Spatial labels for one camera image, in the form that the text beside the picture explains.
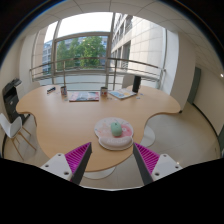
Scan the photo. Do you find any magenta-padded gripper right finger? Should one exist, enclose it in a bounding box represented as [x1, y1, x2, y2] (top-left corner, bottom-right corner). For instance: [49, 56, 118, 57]
[132, 142, 184, 186]

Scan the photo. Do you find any white round table base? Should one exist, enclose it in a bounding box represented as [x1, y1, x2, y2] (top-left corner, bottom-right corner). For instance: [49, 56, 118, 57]
[82, 165, 117, 181]
[141, 124, 156, 148]

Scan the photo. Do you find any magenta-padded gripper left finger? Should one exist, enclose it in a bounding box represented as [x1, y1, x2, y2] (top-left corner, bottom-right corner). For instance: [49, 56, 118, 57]
[40, 142, 93, 186]

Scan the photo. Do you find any metal balcony railing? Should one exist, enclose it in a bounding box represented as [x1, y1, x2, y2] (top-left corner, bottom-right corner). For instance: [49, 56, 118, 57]
[28, 56, 167, 90]

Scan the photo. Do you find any mint green computer mouse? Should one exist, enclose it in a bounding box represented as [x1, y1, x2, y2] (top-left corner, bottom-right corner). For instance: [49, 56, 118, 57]
[110, 121, 124, 138]

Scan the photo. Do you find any red covered magazine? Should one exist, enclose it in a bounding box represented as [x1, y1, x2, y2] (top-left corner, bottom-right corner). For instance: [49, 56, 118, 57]
[68, 90, 101, 103]

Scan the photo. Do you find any white chair with wooden legs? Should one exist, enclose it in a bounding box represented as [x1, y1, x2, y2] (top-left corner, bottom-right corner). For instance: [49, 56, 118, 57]
[0, 112, 37, 162]

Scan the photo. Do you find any printed mug with dark rim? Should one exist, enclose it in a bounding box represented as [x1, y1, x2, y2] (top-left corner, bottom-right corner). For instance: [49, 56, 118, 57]
[59, 85, 68, 97]

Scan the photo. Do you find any grey chair behind table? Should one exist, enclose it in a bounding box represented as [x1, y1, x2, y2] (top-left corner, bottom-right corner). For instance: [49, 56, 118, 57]
[121, 73, 136, 90]

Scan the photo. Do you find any light blue covered book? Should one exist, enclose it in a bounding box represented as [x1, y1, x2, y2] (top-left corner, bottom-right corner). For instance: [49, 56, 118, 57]
[107, 87, 138, 101]

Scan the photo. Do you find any dark green door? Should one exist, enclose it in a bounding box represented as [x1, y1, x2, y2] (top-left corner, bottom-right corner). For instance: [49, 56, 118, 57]
[186, 66, 202, 105]

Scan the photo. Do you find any black upright box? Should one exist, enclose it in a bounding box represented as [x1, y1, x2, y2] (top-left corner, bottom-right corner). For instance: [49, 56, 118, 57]
[131, 75, 142, 94]

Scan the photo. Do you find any white and red mug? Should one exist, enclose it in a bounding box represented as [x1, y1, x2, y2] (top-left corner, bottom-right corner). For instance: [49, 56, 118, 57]
[99, 86, 109, 98]

